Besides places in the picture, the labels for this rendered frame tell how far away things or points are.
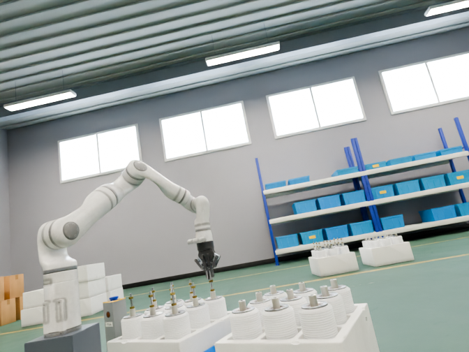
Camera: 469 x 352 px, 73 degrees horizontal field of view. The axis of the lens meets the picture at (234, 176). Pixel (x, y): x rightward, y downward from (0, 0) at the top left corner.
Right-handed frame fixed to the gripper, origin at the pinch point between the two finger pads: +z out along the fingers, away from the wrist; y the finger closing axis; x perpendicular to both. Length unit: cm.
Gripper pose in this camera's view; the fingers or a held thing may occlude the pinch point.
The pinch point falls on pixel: (209, 274)
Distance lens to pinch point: 145.3
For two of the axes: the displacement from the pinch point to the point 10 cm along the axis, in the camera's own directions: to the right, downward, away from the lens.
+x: -4.7, -1.1, -8.8
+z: 1.8, 9.6, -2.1
